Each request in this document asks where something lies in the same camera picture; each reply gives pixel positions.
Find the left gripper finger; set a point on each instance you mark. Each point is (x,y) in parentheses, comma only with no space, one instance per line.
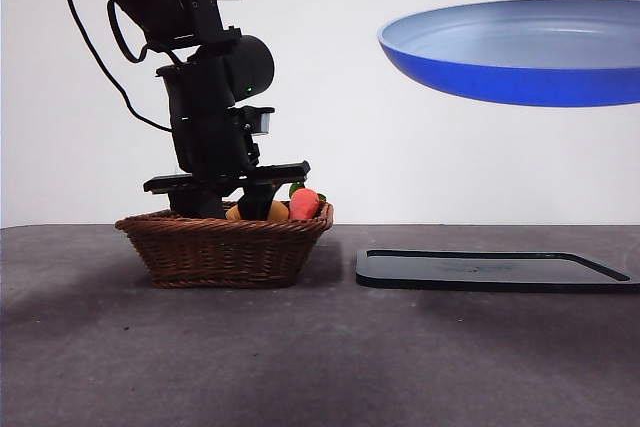
(256,203)
(197,204)

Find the brown wicker basket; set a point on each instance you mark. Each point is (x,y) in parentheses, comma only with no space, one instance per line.
(220,257)

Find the black rectangular tray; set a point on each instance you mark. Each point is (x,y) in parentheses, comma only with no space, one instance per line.
(480,272)

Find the orange carrot with leaves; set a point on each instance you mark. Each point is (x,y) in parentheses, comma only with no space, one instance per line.
(304,206)

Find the blue plate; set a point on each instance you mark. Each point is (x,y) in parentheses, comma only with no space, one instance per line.
(515,79)

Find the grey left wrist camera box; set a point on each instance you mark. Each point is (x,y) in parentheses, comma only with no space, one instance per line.
(262,122)

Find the yellow-brown potato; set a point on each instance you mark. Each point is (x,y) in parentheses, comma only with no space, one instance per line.
(280,212)

